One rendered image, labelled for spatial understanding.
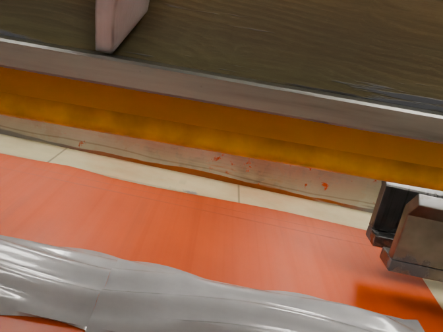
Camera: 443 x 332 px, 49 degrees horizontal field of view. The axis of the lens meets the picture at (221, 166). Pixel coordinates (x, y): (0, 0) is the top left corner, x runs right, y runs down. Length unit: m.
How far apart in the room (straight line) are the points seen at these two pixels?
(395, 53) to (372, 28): 0.01
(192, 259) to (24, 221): 0.11
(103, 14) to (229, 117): 0.06
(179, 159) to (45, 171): 0.12
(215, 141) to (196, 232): 0.15
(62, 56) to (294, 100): 0.08
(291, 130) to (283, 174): 0.26
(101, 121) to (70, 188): 0.18
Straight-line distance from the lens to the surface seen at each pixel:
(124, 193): 0.39
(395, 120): 0.19
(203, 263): 0.31
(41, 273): 0.27
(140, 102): 0.21
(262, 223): 0.39
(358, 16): 0.20
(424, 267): 0.33
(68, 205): 0.36
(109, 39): 0.19
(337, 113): 0.19
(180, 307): 0.25
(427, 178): 0.23
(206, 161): 0.46
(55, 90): 0.22
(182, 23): 0.19
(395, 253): 0.32
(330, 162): 0.21
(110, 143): 0.47
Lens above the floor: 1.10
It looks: 16 degrees down
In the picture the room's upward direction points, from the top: 13 degrees clockwise
